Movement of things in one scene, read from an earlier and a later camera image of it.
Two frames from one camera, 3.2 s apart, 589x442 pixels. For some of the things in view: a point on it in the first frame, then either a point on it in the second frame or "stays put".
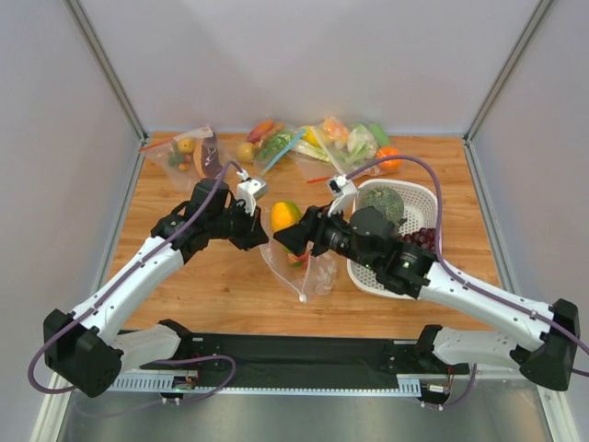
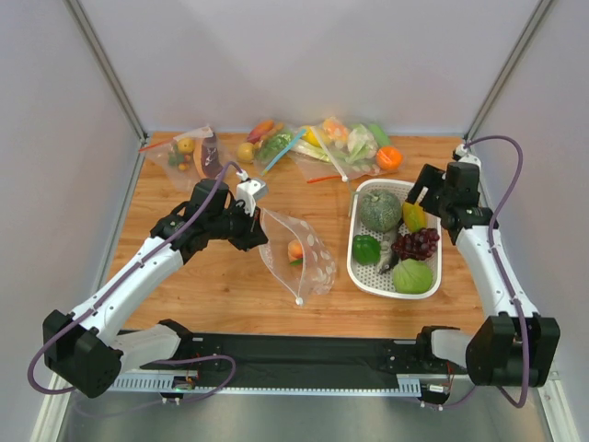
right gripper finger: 297,237 to 432,178
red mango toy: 257,133 stays put
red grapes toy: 425,238 stays put
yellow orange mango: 284,215 to 414,216
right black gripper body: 311,231 to 426,182
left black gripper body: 248,228 stays put
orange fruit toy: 389,164 stays put
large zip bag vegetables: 332,146 stays put
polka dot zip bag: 306,276 stays put
